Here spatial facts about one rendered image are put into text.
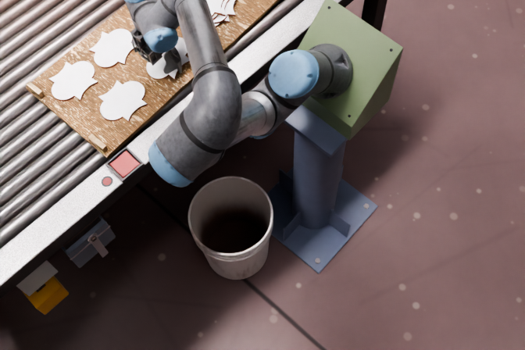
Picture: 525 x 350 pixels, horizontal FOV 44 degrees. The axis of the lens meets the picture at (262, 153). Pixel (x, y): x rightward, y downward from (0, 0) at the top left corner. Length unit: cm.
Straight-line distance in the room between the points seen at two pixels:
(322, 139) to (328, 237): 86
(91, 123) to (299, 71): 63
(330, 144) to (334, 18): 35
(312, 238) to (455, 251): 57
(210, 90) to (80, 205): 66
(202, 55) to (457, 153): 175
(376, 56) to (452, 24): 155
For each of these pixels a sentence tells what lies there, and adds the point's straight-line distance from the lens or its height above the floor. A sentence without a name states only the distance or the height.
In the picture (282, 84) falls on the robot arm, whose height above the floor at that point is 115.
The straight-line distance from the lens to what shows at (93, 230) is 187.
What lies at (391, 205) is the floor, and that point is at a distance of 276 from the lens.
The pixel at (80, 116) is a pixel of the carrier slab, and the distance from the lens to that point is 192.
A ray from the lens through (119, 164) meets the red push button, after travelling 182.
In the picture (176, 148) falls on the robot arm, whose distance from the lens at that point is 131.
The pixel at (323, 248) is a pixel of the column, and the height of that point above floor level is 1.
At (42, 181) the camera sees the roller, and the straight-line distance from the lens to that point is 187.
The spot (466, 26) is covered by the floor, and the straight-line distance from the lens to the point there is 332.
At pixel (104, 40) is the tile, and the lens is 204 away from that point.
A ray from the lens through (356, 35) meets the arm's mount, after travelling 180.
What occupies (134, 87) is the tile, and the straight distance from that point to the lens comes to 192.
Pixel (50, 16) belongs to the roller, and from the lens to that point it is 218.
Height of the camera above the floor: 251
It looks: 63 degrees down
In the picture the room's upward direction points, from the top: 3 degrees counter-clockwise
